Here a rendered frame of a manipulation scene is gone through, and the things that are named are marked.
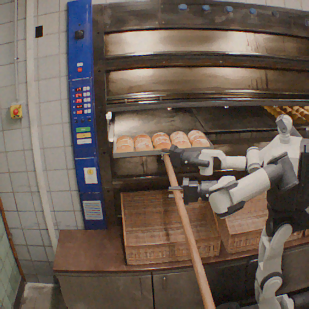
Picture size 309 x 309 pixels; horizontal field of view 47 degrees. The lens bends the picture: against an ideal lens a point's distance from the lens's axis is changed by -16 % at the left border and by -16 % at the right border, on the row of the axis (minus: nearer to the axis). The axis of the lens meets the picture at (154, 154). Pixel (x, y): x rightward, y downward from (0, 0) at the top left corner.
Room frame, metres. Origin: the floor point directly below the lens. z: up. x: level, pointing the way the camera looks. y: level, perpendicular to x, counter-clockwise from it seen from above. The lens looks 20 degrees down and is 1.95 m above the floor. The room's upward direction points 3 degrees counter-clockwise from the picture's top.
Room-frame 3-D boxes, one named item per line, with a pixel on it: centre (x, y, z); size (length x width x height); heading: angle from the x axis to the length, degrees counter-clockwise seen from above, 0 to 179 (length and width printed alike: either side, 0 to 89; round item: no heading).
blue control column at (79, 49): (3.31, 0.48, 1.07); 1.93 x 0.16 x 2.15; 4
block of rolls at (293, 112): (2.93, -1.18, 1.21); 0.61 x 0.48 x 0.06; 4
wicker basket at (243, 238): (2.18, -0.67, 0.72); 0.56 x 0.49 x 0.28; 94
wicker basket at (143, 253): (2.15, -0.07, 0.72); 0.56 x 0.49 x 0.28; 94
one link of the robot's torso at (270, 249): (1.57, -0.60, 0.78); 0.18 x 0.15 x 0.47; 3
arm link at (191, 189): (1.60, -0.17, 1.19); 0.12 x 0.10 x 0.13; 86
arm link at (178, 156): (2.00, -0.14, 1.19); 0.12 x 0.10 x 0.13; 59
